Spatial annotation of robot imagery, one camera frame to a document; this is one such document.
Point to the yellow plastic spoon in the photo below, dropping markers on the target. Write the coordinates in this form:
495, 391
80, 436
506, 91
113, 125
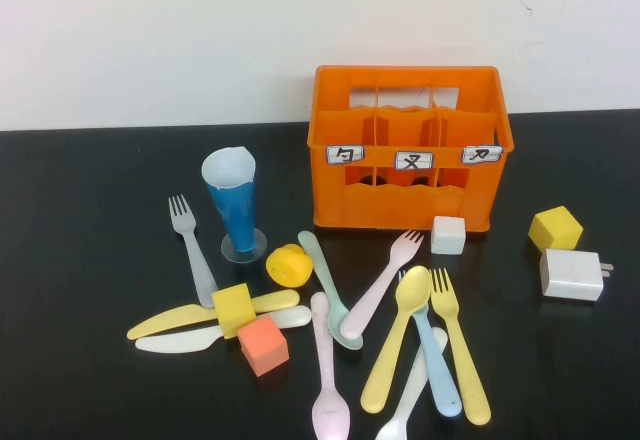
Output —
412, 292

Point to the yellow foam cube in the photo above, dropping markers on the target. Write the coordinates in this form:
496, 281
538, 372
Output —
232, 310
555, 230

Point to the yellow plastic fork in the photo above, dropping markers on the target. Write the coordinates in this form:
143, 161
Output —
462, 360

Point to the yellow round plastic cap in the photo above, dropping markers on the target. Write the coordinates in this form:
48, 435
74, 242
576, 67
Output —
290, 267

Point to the pink plastic spoon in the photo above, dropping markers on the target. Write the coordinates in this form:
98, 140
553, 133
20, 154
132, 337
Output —
324, 360

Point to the yellow plastic knife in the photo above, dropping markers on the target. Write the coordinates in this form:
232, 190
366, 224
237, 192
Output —
170, 321

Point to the white plastic knife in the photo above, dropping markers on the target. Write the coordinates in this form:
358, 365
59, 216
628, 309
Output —
175, 344

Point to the blue white cone cup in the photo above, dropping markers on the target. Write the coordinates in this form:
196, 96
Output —
235, 210

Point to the green plastic spoon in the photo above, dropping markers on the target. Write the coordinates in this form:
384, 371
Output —
322, 280

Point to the orange plastic cutlery holder crate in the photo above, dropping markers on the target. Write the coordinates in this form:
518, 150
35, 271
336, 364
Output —
400, 210

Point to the white power adapter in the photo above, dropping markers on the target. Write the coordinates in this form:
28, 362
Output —
570, 275

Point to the white plastic spoon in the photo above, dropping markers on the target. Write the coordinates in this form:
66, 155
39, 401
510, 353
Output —
407, 405

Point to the white foam cube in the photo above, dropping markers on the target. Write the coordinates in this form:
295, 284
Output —
447, 235

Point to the paper label reading 叉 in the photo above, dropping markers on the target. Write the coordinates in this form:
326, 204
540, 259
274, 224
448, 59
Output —
414, 160

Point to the pink plastic fork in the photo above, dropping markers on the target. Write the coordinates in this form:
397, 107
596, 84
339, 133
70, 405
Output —
380, 285

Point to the paper label reading 勺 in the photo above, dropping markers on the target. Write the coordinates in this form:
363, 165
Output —
345, 155

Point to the paper label reading 刀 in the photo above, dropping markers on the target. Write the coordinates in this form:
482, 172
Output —
481, 154

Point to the grey plastic fork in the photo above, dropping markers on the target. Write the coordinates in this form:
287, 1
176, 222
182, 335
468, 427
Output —
196, 260

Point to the orange foam cube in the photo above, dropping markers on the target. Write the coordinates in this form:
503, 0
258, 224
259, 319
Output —
262, 347

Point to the blue plastic fork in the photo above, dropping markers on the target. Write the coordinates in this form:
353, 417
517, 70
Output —
437, 370

